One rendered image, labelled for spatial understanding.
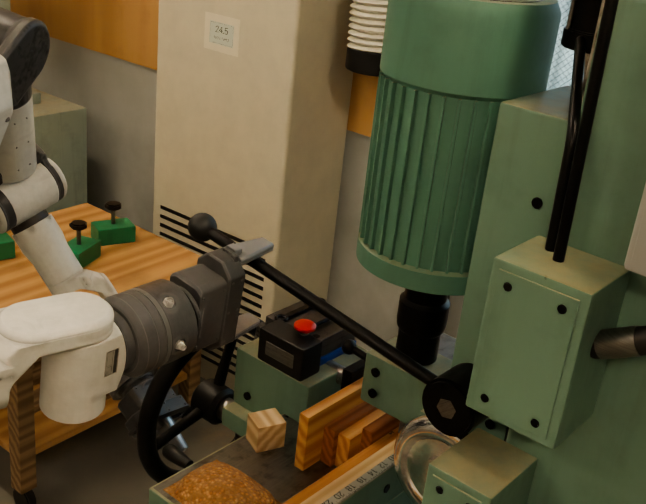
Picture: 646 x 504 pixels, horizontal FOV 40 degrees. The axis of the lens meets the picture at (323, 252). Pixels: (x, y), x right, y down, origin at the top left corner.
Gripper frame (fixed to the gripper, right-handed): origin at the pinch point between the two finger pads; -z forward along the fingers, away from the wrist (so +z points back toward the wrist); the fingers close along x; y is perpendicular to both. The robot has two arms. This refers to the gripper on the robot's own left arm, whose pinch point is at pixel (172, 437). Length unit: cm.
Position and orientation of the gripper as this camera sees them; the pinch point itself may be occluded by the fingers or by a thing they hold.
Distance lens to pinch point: 149.8
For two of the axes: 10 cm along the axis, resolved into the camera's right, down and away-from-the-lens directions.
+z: -6.0, -7.4, 2.9
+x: -5.2, 1.0, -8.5
